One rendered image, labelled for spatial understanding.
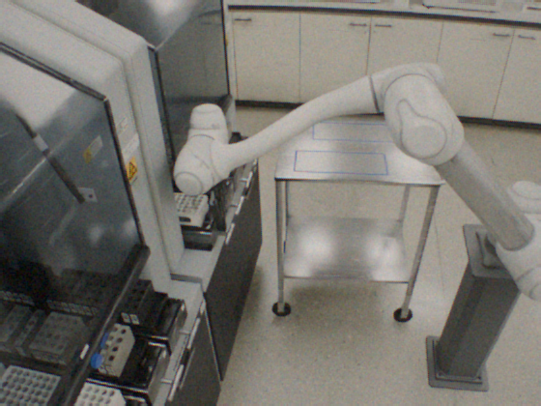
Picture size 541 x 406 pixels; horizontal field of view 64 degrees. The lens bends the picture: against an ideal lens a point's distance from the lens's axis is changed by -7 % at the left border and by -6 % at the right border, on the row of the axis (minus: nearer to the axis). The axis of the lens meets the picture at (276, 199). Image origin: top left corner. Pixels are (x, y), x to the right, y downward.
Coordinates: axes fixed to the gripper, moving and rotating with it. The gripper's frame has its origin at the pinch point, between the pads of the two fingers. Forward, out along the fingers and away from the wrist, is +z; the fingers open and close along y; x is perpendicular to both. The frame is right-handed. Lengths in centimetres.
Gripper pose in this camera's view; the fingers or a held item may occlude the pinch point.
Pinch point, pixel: (220, 221)
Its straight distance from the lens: 152.6
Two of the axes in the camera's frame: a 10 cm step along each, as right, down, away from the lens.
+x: 9.8, 0.8, -1.6
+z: 0.3, 7.9, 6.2
